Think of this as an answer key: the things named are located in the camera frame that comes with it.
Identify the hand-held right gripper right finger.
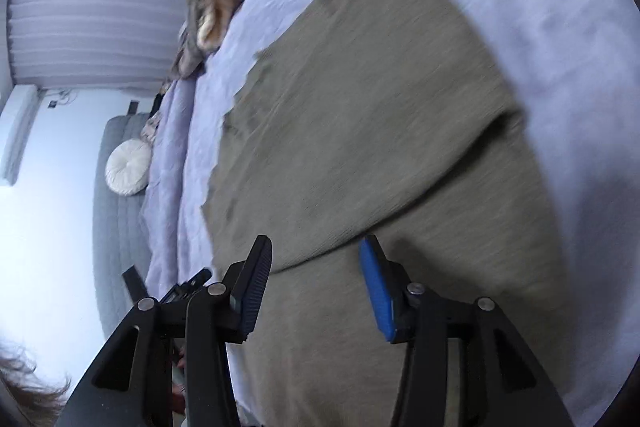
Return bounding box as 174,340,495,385
359,234,576,427

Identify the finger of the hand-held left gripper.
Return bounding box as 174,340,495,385
159,268,213,304
122,265,152,303

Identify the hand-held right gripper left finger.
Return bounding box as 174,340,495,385
54,234,273,427

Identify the olive knitted sweater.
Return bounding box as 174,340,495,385
200,0,576,427

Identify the grey padded headboard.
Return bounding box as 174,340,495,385
92,113,157,339

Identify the round white cushion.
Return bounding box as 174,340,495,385
105,139,152,196

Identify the person's hair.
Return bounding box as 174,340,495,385
0,341,73,427

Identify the patterned beige cloth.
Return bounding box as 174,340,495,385
140,109,164,144

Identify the white air conditioner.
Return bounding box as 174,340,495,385
0,85,41,186

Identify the grey-brown fleece cloth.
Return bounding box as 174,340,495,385
171,0,213,81

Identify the lavender embossed blanket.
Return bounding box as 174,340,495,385
141,0,632,427

